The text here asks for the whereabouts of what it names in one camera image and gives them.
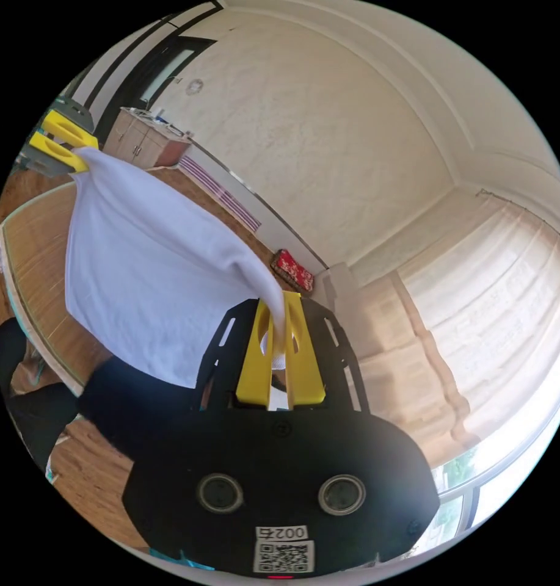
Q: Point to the window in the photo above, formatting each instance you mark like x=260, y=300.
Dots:
x=513, y=480

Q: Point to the person's body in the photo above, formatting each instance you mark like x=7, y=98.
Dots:
x=124, y=412

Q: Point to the light wooden flat board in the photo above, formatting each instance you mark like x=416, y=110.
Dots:
x=37, y=256

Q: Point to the dark framed door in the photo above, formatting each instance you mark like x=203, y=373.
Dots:
x=170, y=64

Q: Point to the wooden cupboard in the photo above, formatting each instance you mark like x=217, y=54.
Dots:
x=137, y=137

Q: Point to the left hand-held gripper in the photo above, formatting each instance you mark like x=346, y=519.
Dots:
x=80, y=114

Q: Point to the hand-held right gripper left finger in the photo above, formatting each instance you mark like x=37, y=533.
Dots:
x=254, y=366

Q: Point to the purple striped folded mattress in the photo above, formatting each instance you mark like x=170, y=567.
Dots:
x=220, y=192

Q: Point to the sheer beige curtain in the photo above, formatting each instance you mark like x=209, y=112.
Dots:
x=490, y=297

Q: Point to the red patterned cushion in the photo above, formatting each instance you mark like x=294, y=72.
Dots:
x=293, y=270

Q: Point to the white blue striped short sleeve shirt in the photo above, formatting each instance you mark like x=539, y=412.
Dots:
x=147, y=274

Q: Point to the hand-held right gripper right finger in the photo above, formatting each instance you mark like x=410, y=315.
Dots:
x=307, y=366

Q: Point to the round wall clock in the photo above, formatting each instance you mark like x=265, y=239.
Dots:
x=195, y=86

